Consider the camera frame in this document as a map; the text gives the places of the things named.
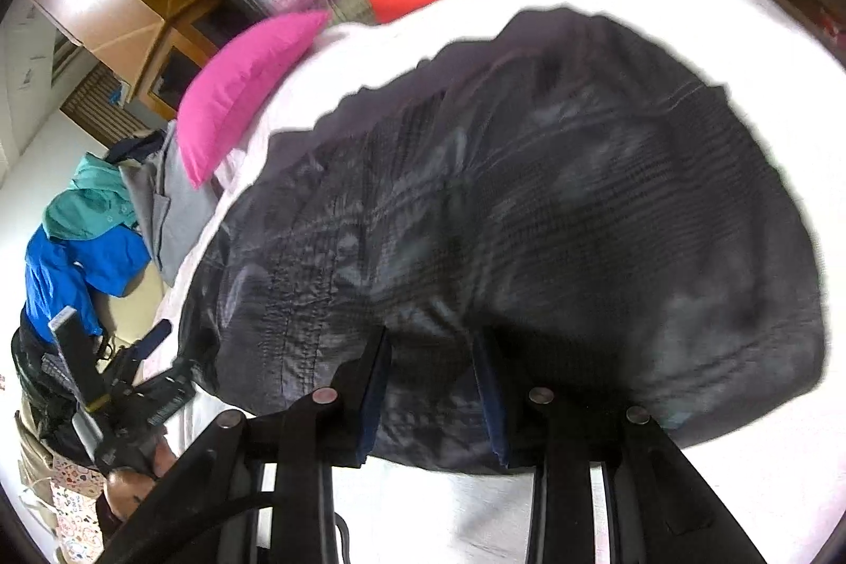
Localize brown slatted panel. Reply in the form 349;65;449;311
59;68;153;149

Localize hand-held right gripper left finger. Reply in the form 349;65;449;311
99;326;392;564

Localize beige padded surface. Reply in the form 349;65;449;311
99;266;166;354

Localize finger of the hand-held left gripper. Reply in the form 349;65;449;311
115;319;174;381
135;359;197;428

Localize pink pillow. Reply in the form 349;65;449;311
177;9;332;190

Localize person's beige pants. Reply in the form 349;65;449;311
13;399;63;532

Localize person's left hand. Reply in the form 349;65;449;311
106;438;179;522

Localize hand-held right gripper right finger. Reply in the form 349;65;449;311
472;331;771;564

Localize black quilted jacket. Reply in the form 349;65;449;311
177;7;830;476

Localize grey garment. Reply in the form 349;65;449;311
121;121;219;284

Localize teal garment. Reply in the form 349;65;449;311
43;153;140;243

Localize white textured blanket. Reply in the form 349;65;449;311
142;0;846;564

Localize dark navy garment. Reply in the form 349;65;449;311
106;131;166;165

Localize patterned cloth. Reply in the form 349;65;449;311
49;458;113;564

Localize blue garment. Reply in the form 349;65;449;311
23;224;153;340

